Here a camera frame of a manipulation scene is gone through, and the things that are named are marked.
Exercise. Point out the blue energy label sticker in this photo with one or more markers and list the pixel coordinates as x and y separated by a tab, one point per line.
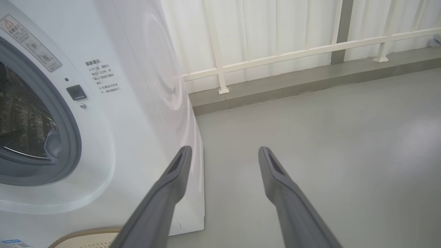
13	244

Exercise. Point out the round white filter cover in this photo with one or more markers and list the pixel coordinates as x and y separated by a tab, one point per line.
175	227

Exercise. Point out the white front-load washing machine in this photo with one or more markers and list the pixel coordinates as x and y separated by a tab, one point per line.
131	120

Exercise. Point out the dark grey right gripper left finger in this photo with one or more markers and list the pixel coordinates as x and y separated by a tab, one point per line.
162	206

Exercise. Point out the white metal railing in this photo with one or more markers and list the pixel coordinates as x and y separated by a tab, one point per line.
275	58

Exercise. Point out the cream perforated laundry basket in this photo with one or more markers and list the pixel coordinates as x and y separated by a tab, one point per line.
89	237

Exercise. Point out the grey warning sticker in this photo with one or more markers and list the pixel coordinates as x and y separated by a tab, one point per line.
32	44

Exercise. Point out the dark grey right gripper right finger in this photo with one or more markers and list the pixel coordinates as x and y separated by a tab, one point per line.
293	210

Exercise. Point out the black text instruction label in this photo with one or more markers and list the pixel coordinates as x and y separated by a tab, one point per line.
105	77

